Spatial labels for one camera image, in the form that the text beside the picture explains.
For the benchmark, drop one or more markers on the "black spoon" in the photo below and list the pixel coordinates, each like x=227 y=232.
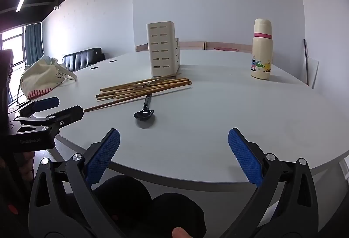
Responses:
x=144 y=114

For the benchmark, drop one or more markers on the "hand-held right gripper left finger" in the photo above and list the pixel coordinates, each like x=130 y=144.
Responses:
x=103 y=156

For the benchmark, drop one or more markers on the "person's left hand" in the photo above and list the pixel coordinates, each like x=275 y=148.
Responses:
x=28 y=165

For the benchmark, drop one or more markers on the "person's right hand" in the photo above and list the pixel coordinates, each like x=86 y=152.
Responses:
x=180 y=233

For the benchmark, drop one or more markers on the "cream tote bag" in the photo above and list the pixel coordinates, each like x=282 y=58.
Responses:
x=41 y=77

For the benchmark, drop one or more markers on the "dark leaning stick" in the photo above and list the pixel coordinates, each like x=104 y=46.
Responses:
x=306 y=58

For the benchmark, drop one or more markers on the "window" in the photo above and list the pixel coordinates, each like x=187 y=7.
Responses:
x=13 y=41

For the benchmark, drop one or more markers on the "cream thermos bottle pink band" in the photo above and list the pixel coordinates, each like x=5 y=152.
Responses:
x=261 y=50

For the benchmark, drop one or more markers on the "flat red object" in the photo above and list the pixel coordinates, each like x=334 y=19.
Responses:
x=226 y=49

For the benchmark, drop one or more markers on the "white leaning board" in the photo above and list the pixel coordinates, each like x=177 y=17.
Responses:
x=313 y=74

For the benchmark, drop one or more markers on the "pile of wooden chopsticks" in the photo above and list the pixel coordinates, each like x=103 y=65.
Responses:
x=141 y=88

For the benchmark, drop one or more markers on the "black leather sofa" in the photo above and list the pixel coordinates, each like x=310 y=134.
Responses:
x=81 y=59

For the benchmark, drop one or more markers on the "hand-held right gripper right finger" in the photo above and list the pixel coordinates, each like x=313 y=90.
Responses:
x=245 y=159

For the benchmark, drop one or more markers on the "person's black trousers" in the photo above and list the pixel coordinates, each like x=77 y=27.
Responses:
x=141 y=205

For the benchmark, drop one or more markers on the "dark brown wooden chopstick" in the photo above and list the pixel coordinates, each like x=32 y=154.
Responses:
x=98 y=107

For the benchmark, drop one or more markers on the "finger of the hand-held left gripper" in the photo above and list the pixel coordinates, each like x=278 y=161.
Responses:
x=68 y=115
x=46 y=103

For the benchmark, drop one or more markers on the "cream slotted utensil holder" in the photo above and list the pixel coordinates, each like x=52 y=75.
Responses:
x=163 y=50

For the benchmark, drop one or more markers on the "teal curtain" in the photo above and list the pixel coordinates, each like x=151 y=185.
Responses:
x=34 y=41

